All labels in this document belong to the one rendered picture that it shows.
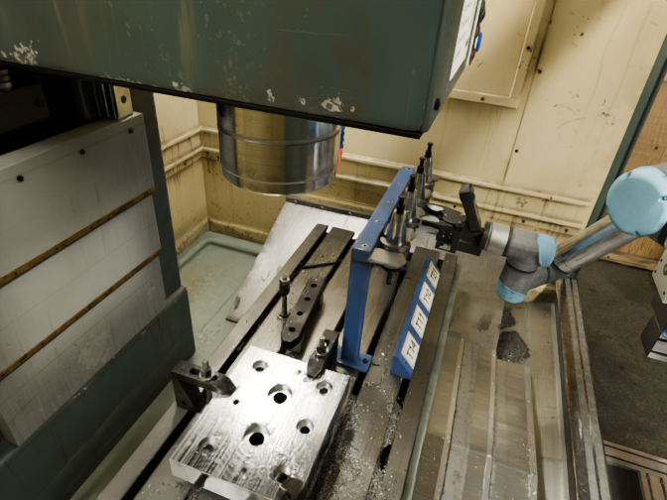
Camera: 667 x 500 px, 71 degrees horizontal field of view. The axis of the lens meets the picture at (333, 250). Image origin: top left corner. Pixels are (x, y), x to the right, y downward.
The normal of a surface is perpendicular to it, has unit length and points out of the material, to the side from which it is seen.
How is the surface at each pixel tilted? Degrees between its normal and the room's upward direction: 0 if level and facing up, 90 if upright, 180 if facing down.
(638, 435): 0
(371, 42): 90
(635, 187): 90
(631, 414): 0
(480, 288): 24
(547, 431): 17
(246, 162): 90
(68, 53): 90
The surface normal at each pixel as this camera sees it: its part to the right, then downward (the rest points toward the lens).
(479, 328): -0.08, -0.56
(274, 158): 0.00, 0.55
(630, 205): -0.93, 0.12
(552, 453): -0.22, -0.87
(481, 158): -0.33, 0.50
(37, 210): 0.94, 0.23
